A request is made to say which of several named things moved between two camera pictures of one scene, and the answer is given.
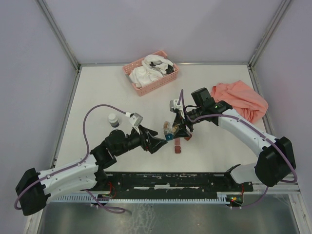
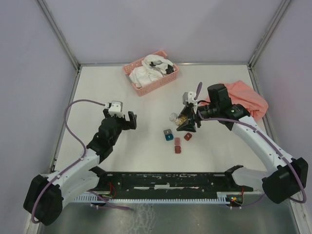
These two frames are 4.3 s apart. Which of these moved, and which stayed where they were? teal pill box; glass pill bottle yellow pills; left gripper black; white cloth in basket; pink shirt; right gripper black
Moved: left gripper black; glass pill bottle yellow pills; right gripper black
Stayed: teal pill box; white cloth in basket; pink shirt
